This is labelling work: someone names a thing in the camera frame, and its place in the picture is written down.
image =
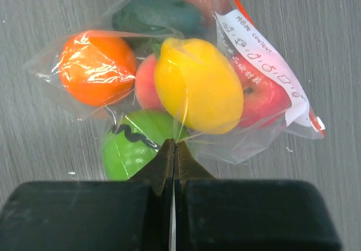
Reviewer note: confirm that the clear zip top bag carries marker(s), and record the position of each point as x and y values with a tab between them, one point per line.
230	30

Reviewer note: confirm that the fake yellow lemon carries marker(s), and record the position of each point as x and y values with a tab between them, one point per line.
198	86

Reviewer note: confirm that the fake orange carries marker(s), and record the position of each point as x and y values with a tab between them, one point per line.
96	68

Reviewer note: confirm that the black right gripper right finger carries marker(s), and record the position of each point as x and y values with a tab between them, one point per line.
262	214

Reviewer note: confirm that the fake red apple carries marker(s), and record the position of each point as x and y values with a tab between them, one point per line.
265	101

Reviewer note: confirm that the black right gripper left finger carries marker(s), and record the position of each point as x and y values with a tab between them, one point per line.
132	214

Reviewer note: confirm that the fake green watermelon piece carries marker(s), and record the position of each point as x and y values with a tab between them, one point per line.
135	140

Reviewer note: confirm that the fake peach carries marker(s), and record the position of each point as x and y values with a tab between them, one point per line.
145	91

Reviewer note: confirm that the fake dark green vegetable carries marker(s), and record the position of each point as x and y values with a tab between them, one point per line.
155	19

